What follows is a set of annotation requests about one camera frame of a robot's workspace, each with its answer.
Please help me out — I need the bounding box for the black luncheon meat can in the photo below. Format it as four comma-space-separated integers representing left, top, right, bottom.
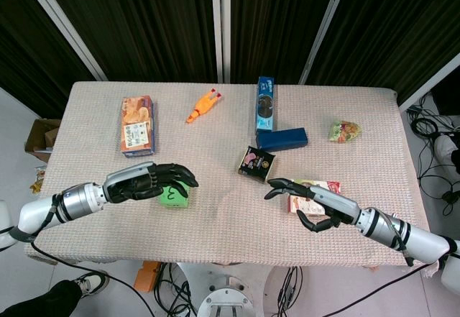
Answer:
237, 145, 277, 183

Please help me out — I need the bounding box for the dark pleated curtain panel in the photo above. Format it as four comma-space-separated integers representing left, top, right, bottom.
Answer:
37, 0, 219, 83
0, 0, 97, 119
307, 0, 460, 106
229, 0, 341, 84

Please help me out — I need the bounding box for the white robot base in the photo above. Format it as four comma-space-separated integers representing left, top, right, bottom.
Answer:
175, 262, 288, 317

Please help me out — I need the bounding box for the white black sneaker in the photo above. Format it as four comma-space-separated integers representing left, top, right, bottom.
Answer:
73, 270, 111, 299

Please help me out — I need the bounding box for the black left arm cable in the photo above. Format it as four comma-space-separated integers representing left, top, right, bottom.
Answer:
30, 241, 202, 317

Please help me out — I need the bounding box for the orange rubber chicken toy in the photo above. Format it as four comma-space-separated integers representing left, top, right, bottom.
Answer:
185, 88, 224, 124

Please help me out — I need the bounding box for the person's black trouser leg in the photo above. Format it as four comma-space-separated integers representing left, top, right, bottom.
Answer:
0, 279, 83, 317

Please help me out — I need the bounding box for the orange plastic object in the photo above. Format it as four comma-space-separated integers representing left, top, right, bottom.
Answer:
134, 260, 162, 293

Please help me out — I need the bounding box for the white red pastry box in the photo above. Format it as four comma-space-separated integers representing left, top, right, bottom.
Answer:
286, 179, 342, 217

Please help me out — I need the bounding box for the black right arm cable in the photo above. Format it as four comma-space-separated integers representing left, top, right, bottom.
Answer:
316, 259, 441, 317

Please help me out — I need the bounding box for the green snack bag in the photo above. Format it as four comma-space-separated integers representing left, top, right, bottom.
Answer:
328, 119, 362, 144

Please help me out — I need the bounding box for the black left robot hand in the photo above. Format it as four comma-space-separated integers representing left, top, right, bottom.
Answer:
103, 162, 200, 204

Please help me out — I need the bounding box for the dark blue box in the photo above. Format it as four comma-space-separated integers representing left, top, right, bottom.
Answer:
255, 127, 310, 152

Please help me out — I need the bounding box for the brown cardboard box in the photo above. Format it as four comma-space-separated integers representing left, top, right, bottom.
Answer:
24, 118, 62, 163

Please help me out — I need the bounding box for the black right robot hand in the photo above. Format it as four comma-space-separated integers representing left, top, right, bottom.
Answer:
263, 177, 362, 234

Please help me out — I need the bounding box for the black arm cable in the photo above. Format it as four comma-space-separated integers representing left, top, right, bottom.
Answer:
316, 259, 441, 317
30, 241, 202, 317

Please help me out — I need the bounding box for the green foam number cube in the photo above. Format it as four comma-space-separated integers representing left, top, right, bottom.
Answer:
157, 182, 191, 209

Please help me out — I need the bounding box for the black cable bundle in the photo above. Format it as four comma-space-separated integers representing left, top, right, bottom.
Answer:
408, 93, 460, 217

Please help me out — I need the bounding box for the white partition post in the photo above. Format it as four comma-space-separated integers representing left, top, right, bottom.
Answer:
299, 0, 352, 85
398, 53, 460, 112
210, 0, 233, 83
17, 0, 108, 81

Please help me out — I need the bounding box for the yellow snack wrapper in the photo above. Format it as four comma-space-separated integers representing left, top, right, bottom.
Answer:
29, 168, 47, 193

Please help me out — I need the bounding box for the beige waffle tablecloth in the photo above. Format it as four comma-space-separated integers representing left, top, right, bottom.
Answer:
24, 81, 445, 270

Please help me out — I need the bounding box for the orange biscuit box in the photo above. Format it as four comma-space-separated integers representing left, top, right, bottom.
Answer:
119, 96, 157, 158

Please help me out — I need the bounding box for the light blue cookie box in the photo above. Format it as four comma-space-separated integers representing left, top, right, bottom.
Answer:
254, 75, 278, 134

